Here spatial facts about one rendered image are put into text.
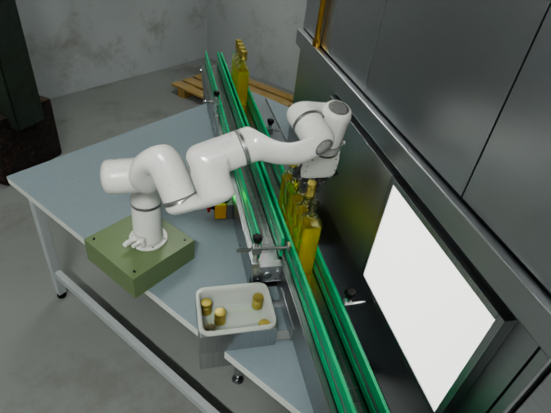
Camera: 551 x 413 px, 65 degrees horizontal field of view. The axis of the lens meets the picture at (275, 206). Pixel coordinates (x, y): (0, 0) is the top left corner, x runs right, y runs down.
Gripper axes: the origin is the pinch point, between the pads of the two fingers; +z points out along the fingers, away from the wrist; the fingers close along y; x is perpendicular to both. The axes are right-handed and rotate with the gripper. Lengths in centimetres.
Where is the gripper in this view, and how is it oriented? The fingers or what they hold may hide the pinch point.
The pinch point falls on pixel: (311, 184)
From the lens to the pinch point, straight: 125.0
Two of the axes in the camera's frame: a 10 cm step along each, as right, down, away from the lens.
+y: -9.7, 0.6, -2.5
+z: -1.7, 6.1, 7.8
